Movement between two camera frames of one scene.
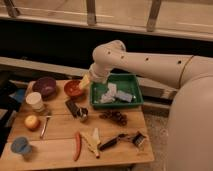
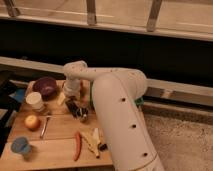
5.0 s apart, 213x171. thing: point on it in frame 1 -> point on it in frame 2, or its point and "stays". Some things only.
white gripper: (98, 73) -> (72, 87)
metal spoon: (43, 129) stays
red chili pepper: (77, 145) stays
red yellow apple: (32, 122) stays
